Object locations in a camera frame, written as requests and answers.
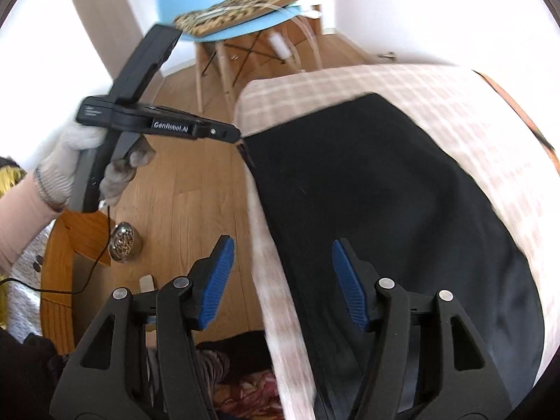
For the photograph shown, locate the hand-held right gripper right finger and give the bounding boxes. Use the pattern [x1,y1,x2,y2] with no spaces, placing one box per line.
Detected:
[331,238,513,420]

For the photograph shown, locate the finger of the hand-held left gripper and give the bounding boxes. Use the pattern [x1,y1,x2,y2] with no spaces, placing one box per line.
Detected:
[195,120,241,143]

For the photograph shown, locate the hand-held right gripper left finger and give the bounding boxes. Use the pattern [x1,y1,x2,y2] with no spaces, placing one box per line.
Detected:
[49,234,236,420]

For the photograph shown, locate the black pants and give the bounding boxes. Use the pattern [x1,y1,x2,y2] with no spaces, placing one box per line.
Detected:
[236,93,547,420]

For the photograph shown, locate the person's left forearm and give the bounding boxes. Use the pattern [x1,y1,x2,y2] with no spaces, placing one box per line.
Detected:
[0,173,66,272]

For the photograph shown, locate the person's left hand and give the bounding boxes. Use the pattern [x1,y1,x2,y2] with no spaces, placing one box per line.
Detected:
[34,120,157,208]

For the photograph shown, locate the round metal tin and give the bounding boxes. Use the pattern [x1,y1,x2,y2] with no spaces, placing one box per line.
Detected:
[107,221,141,262]

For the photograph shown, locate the floral fabric pile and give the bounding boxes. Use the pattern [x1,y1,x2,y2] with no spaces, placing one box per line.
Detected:
[146,331,285,420]

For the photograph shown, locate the leopard print cushion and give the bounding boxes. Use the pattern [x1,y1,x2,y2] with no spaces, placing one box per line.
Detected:
[174,0,316,38]

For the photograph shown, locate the blue plastic chair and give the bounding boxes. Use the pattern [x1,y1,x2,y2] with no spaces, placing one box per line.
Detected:
[154,0,322,117]

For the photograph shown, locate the plaid bed sheet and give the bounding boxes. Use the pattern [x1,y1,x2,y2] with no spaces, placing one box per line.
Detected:
[233,64,560,420]

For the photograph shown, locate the patterned cloth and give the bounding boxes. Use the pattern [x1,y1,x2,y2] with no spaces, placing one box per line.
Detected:
[0,219,60,344]

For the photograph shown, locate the black cable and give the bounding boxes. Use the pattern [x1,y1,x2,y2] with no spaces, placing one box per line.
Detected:
[0,203,112,295]

